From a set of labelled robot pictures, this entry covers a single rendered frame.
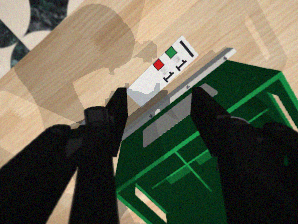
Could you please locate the white paper pick list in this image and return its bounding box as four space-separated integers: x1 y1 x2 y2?
127 35 198 108

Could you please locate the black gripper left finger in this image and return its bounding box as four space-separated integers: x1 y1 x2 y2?
0 88 128 224

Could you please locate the green crate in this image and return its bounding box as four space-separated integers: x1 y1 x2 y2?
119 60 298 224

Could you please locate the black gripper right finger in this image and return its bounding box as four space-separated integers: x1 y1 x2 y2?
190 87 298 224

